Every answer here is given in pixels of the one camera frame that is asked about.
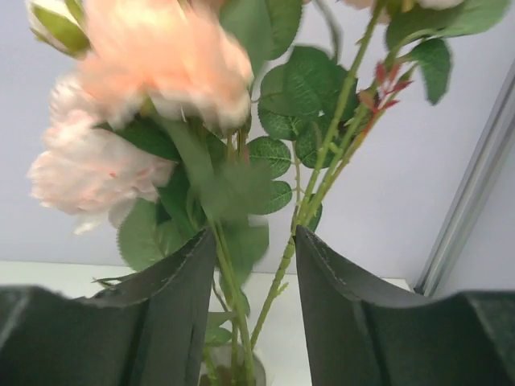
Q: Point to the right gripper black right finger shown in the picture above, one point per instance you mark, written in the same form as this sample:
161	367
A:
361	330

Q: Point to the single pink rose stem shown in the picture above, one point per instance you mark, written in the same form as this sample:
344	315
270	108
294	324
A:
415	39

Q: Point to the pink flowers with green leaves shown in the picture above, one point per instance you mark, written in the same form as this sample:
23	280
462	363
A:
188	67

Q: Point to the white ribbed ceramic vase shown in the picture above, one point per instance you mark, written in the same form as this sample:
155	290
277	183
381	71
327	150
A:
222	363

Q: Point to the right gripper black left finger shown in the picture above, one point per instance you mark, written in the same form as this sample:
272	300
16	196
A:
146	330

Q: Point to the right aluminium frame post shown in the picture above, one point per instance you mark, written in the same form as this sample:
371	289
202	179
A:
488	158

